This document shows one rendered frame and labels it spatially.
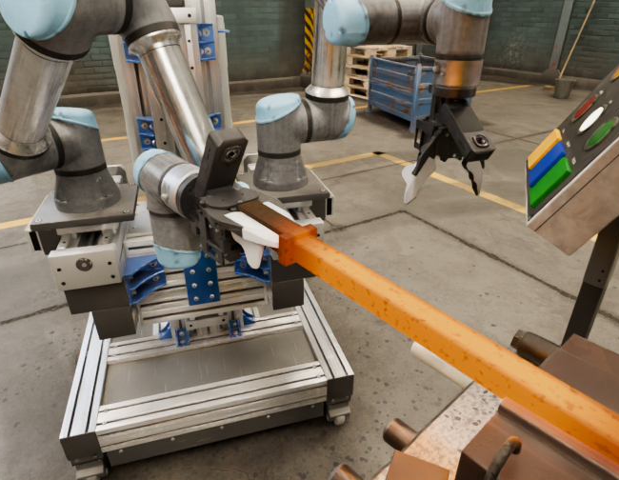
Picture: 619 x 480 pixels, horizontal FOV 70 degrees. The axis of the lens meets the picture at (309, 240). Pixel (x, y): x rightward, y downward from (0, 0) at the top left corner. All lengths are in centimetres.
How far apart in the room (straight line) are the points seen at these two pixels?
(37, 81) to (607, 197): 90
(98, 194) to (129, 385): 65
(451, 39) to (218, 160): 41
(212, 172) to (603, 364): 45
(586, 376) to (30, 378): 189
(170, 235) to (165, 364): 89
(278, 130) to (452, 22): 54
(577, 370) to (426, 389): 137
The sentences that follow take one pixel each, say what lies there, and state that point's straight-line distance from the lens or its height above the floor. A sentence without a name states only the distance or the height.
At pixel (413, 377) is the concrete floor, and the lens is 181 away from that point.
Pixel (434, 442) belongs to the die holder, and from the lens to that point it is 44.
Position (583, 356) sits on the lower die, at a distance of 47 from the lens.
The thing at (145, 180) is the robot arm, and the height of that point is 102.
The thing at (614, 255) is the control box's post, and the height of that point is 87.
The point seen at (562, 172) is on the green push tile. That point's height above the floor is 103.
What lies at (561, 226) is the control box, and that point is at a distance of 75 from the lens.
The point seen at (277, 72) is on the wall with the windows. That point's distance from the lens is 815.
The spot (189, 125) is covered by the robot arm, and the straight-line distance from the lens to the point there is 82.
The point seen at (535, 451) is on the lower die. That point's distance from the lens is 36.
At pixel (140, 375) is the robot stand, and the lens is 157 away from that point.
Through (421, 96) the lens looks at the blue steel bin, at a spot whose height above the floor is 38.
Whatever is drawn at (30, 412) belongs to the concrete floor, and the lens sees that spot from 192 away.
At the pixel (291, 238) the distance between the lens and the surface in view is 47.
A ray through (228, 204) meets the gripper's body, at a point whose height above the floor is 104.
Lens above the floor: 125
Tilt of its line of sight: 28 degrees down
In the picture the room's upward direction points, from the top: straight up
